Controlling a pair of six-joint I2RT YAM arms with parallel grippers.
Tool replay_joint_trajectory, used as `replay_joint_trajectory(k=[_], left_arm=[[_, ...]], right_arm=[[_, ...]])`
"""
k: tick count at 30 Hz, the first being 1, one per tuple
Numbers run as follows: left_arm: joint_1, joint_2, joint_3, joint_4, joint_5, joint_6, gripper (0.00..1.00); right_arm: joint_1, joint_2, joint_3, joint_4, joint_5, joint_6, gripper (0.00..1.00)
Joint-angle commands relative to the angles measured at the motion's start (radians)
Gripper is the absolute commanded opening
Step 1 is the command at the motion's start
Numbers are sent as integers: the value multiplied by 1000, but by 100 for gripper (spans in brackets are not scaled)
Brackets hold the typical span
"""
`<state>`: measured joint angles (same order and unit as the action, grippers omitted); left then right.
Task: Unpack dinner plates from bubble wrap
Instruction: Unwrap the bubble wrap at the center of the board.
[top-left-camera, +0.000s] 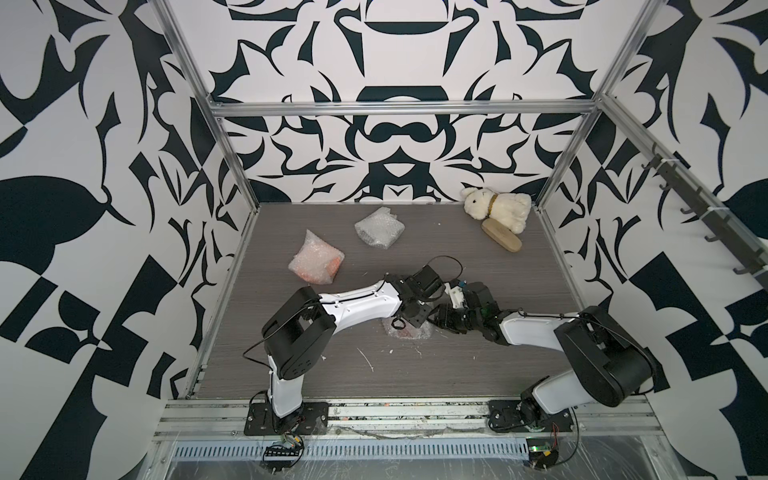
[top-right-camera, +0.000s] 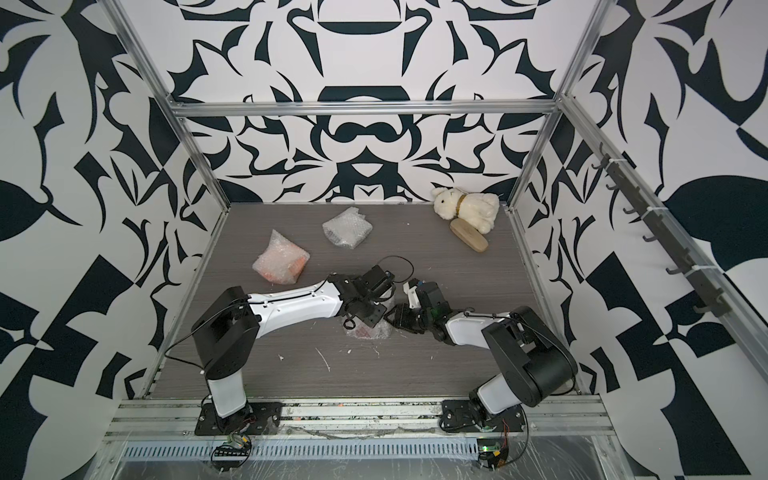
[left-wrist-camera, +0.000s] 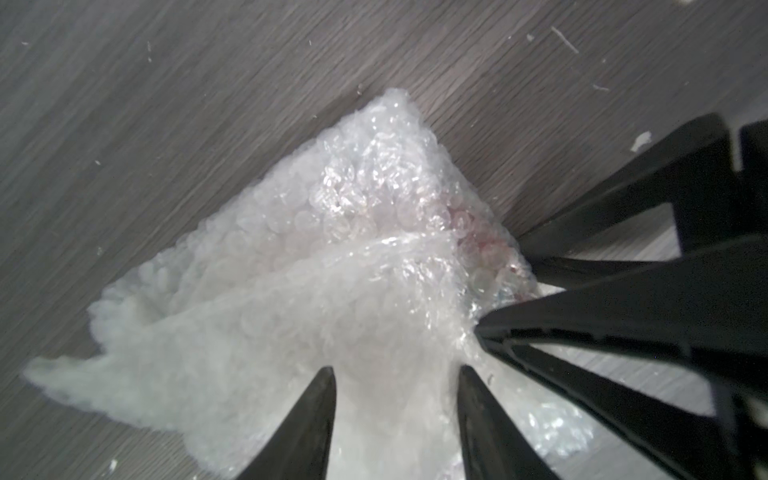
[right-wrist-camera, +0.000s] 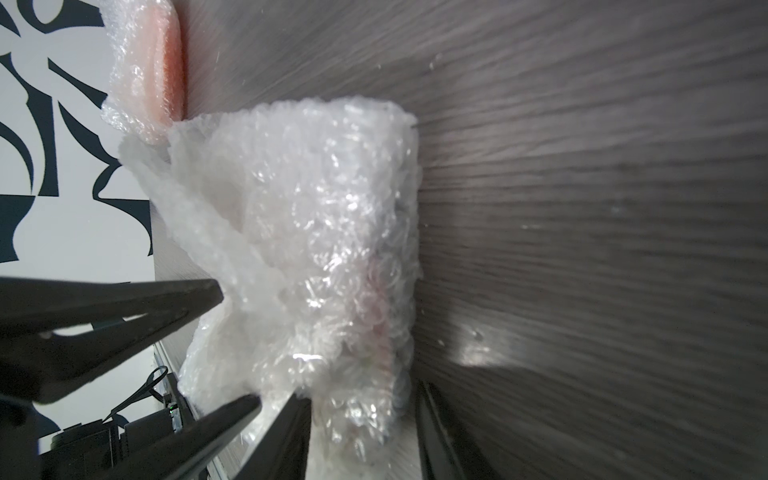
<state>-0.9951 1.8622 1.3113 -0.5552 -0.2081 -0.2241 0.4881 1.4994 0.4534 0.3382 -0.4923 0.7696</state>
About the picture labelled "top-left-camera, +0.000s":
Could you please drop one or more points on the white plush bunny toy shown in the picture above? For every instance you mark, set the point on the white plush bunny toy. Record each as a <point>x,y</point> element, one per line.
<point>509,209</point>

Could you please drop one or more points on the clear bubble wrap sheet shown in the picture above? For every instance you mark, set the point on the clear bubble wrap sheet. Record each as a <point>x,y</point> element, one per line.
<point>400,329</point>

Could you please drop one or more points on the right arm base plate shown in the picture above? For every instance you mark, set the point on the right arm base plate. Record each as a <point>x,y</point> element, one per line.
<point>526,416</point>

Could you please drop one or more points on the left electronics board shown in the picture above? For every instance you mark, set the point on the left electronics board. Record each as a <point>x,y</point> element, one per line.
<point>284,454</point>

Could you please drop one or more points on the aluminium frame rail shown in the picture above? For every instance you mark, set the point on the aluminium frame rail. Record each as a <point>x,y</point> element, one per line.
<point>227,110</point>

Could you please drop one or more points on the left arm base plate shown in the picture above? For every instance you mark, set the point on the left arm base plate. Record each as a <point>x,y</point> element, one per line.
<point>311,418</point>

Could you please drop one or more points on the electronics board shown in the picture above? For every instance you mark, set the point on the electronics board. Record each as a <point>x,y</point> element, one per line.
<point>543,455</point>
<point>284,454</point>

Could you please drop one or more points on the right electronics board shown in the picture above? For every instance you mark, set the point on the right electronics board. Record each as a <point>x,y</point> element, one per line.
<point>543,455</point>

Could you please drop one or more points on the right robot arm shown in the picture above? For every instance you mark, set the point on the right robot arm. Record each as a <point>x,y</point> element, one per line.
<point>606,364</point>

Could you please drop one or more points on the orange bubble wrapped plate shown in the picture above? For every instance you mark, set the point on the orange bubble wrapped plate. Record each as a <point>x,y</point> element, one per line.
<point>317,262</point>

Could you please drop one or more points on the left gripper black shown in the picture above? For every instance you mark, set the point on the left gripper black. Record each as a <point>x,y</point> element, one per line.
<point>420,319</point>

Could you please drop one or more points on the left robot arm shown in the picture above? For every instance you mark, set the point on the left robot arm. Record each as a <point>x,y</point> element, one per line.
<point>295,337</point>

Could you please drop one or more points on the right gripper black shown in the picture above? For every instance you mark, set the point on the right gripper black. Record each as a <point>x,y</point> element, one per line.
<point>442,316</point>

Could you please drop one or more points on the black wall hook rail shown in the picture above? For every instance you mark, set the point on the black wall hook rail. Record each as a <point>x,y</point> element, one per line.
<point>701,204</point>

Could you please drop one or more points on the tan wooden brush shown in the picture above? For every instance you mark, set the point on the tan wooden brush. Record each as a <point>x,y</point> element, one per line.
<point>502,235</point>

